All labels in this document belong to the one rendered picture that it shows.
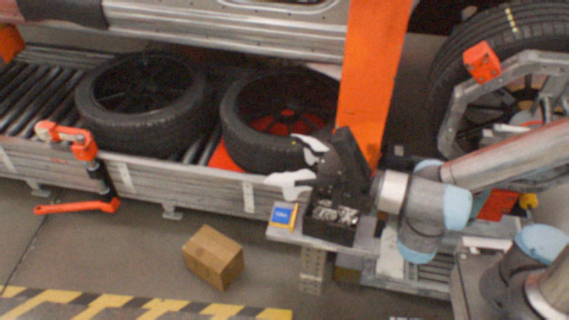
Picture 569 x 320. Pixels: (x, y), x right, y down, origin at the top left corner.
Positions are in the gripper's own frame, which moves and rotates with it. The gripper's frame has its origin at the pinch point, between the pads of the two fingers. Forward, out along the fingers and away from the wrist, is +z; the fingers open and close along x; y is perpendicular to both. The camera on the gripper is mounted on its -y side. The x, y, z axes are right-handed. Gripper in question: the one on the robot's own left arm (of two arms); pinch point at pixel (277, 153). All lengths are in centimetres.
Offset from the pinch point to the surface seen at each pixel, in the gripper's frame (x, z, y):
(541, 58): 74, -54, 2
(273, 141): 85, 30, 62
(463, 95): 72, -37, 16
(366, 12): 56, -4, -10
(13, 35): 102, 184, 48
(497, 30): 86, -41, 0
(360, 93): 60, -6, 17
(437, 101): 81, -30, 25
